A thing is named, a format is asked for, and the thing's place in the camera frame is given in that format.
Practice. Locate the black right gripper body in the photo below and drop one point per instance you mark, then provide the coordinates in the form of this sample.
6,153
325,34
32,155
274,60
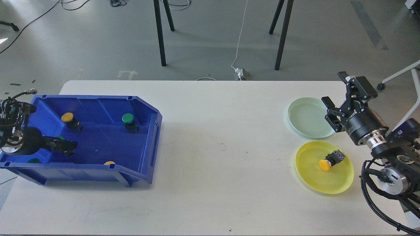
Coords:
358,121

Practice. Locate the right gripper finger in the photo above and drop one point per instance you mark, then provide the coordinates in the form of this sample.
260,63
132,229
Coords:
357,88
331,109

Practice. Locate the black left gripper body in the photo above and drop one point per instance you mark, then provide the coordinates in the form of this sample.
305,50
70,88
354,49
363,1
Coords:
33,141

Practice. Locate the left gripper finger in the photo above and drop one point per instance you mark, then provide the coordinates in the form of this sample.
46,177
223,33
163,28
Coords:
66,150
59,141

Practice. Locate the yellow push button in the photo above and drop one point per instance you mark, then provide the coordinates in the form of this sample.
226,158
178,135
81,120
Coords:
331,159

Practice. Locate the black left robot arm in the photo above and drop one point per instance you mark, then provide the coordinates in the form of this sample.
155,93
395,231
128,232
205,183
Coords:
17,138

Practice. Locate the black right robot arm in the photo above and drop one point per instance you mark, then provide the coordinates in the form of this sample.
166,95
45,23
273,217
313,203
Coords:
393,172

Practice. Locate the green button front corner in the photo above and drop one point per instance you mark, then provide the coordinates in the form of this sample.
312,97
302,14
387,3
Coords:
34,160

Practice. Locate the light green plate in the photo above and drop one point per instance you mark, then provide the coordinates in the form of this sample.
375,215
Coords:
307,117

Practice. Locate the yellow button at back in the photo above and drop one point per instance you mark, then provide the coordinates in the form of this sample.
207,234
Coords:
72,123

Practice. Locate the yellow plate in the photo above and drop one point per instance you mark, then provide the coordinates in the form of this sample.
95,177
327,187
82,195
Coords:
337,180

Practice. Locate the green push button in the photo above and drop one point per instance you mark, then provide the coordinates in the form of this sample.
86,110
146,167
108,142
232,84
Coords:
129,123

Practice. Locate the blue plastic bin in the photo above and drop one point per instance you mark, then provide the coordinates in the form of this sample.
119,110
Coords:
103,138

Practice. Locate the white chair base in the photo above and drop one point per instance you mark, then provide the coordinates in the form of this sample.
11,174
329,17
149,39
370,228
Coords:
402,91

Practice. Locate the white power adapter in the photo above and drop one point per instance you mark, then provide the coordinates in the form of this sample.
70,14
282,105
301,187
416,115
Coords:
242,74

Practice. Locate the black stand leg right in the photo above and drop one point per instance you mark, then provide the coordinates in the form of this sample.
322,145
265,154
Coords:
285,26

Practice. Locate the black stand leg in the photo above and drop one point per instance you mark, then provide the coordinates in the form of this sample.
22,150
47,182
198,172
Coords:
160,29
285,26

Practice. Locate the black stand leg left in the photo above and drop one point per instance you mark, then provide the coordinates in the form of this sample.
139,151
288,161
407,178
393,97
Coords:
160,29

